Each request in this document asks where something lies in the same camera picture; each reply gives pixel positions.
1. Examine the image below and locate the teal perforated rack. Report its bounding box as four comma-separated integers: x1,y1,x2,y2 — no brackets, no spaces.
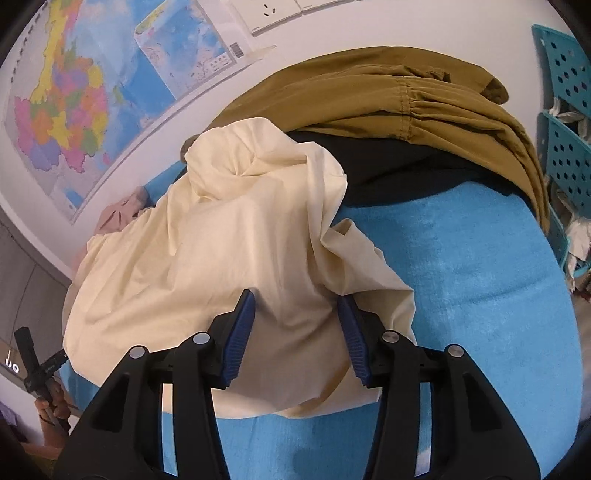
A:
531,23,591,273

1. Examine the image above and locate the blue blanket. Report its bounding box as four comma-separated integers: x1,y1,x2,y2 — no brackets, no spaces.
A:
62,159,583,480

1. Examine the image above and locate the olive brown garment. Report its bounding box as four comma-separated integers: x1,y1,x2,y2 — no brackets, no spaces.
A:
180,45,551,236

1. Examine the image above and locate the colourful wall map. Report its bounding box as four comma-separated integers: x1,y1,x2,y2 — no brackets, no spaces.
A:
0,0,278,227

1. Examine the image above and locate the cream jacket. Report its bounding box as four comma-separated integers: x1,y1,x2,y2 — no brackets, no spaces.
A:
62,117,419,420

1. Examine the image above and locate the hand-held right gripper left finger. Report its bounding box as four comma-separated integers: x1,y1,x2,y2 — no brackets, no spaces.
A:
53,290,257,480

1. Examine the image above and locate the black garment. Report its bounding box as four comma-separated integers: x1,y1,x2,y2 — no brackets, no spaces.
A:
284,130,539,217

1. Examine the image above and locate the white crumpled bag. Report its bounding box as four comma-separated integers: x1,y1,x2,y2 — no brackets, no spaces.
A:
561,217,591,296

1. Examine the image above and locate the person's left hand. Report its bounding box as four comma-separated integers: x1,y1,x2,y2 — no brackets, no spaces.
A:
35,377,71,437

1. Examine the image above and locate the pink garment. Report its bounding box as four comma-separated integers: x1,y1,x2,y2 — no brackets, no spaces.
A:
71,185,151,273

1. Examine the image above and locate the grey cabinet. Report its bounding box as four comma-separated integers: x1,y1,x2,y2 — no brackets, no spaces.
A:
0,217,75,384

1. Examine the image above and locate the white wall socket plate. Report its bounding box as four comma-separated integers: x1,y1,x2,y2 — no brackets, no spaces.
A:
231,0,303,37

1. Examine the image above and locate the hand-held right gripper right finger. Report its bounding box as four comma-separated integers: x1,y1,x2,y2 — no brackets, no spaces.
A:
337,295,541,480

